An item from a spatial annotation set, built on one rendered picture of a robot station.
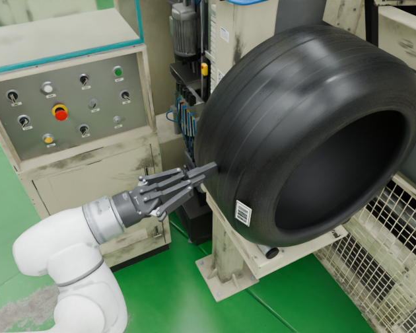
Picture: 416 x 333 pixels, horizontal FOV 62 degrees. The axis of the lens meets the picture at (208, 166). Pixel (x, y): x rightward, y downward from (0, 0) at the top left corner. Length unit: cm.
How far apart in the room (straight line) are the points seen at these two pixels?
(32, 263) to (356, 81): 71
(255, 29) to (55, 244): 72
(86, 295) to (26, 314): 142
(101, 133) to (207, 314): 107
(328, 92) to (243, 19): 37
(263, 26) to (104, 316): 81
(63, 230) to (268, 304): 144
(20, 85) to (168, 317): 129
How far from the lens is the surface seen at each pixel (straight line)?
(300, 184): 123
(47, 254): 74
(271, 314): 197
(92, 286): 76
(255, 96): 74
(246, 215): 78
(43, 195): 153
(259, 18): 101
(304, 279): 210
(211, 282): 201
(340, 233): 129
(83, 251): 74
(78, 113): 138
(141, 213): 74
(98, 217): 73
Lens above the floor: 180
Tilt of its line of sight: 44 degrees down
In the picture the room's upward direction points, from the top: straight up
